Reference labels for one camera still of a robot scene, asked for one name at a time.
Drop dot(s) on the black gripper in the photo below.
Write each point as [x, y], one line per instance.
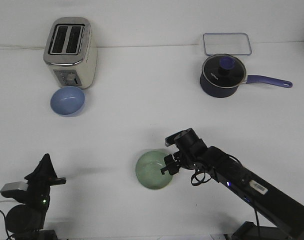
[190, 148]
[41, 179]

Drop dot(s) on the green bowl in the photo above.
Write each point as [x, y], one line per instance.
[148, 170]

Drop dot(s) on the blue bowl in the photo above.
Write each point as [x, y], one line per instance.
[68, 101]

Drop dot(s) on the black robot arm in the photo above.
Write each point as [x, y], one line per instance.
[285, 213]
[26, 220]

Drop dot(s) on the dark blue saucepan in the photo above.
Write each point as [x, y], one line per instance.
[220, 92]

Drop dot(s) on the glass pot lid blue knob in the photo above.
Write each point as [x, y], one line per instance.
[224, 71]

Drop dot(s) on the silver cream two-slot toaster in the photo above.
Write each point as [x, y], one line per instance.
[70, 52]

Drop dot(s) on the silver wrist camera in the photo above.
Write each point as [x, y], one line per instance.
[178, 139]
[15, 190]

